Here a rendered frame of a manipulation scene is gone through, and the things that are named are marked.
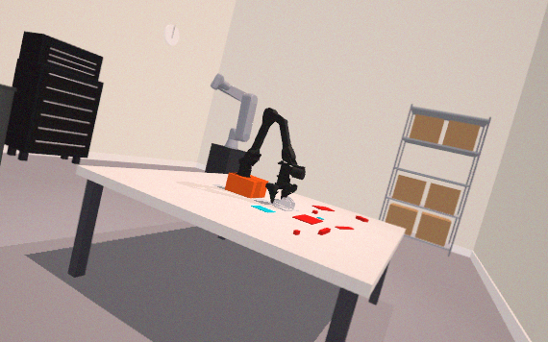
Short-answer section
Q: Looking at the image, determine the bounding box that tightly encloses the teal flat plate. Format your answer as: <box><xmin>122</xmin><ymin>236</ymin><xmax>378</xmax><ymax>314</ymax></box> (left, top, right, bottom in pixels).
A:
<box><xmin>251</xmin><ymin>206</ymin><xmax>276</xmax><ymax>213</ymax></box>

